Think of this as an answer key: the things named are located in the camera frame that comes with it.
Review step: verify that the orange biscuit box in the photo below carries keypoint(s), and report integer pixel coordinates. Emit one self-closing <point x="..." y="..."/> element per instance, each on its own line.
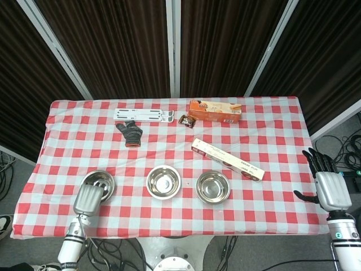
<point x="214" y="111"/>

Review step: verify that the black knit glove orange cuff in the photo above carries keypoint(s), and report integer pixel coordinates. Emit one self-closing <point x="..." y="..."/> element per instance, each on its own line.
<point x="132" y="135"/>

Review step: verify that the white folding stand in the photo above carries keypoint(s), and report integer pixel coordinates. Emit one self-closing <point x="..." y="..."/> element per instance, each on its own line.
<point x="138" y="114"/>

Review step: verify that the red white checkered tablecloth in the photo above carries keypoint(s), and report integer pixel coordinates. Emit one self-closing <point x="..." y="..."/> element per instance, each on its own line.
<point x="169" y="152"/>

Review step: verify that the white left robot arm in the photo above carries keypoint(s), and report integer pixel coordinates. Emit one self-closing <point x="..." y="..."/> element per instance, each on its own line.
<point x="70" y="245"/>

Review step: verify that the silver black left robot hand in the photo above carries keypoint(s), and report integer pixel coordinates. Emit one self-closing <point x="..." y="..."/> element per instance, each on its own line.
<point x="87" y="200"/>

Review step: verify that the black device box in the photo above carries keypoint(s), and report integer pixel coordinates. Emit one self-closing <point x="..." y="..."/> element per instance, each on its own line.
<point x="352" y="180"/>

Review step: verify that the dark brown snack packet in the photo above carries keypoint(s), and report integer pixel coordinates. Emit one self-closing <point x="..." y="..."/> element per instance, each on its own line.
<point x="186" y="120"/>

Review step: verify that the grey partition frame post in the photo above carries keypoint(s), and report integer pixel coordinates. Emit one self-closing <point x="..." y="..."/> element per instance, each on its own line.
<point x="172" y="48"/>
<point x="56" y="48"/>
<point x="270" y="48"/>

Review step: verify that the grey partition base rail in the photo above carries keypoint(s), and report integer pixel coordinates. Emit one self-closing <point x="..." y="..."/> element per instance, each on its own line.
<point x="335" y="124"/>
<point x="17" y="154"/>

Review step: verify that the white baking paper box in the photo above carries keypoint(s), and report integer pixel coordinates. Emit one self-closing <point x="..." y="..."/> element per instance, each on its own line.
<point x="225" y="158"/>

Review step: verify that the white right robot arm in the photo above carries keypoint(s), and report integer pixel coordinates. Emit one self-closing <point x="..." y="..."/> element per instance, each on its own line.
<point x="347" y="242"/>

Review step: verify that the white robot torso base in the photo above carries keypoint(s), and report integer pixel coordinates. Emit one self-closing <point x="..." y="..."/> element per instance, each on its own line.
<point x="175" y="251"/>

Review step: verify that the steel bowl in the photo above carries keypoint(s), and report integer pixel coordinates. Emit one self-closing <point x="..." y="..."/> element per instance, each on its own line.
<point x="106" y="180"/>
<point x="163" y="183"/>
<point x="213" y="187"/>

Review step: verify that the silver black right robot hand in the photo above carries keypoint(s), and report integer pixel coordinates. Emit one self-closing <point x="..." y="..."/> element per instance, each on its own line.
<point x="332" y="192"/>

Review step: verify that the dark brown partition panel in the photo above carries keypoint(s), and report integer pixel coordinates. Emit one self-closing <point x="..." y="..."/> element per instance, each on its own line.
<point x="28" y="84"/>
<point x="324" y="56"/>
<point x="225" y="48"/>
<point x="118" y="50"/>

